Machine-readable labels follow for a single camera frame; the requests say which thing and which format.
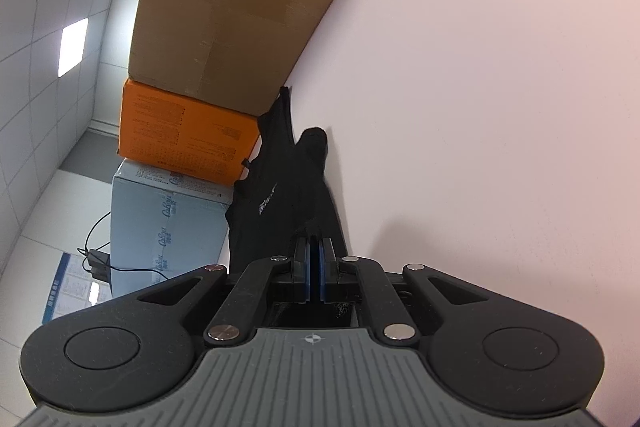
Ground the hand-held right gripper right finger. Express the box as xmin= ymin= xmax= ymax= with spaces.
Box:
xmin=320 ymin=238 xmax=501 ymax=348

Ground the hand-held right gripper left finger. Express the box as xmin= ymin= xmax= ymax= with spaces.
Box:
xmin=137 ymin=237 xmax=318 ymax=348

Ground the black garment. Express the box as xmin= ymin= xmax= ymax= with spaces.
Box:
xmin=223 ymin=86 xmax=351 ymax=288

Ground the large light blue carton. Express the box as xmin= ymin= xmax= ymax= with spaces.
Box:
xmin=110 ymin=157 xmax=236 ymax=298

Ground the orange carton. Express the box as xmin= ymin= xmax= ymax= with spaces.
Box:
xmin=116 ymin=79 xmax=262 ymax=185

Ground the black power adapter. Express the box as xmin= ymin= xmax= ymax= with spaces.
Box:
xmin=82 ymin=249 xmax=112 ymax=282

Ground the brown cardboard box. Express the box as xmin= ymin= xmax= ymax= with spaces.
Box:
xmin=127 ymin=0 xmax=388 ymax=118

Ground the ceiling light panel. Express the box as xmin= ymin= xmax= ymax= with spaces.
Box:
xmin=57 ymin=18 xmax=90 ymax=78

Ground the black cable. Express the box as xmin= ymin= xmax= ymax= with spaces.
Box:
xmin=77 ymin=212 xmax=166 ymax=278

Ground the wall poster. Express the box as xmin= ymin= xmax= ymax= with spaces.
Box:
xmin=42 ymin=252 xmax=113 ymax=325

